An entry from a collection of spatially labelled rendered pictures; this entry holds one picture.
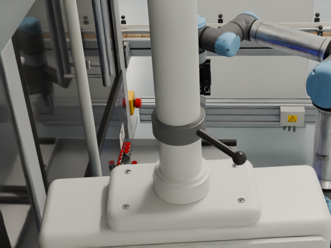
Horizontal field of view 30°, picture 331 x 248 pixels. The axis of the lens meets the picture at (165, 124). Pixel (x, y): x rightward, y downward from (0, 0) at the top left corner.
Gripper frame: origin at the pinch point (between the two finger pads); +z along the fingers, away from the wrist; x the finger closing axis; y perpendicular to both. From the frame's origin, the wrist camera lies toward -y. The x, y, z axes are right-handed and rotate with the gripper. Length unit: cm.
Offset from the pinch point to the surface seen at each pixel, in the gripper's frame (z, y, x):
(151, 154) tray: 19.7, -15.1, 0.4
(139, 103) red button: 7.5, -21.0, 16.1
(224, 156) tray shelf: 19.9, 11.6, -0.2
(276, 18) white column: 33, 39, 143
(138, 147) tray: 19.7, -20.6, 4.2
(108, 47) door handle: -44, -18, -35
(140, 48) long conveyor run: 19, -30, 82
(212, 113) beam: 58, 4, 84
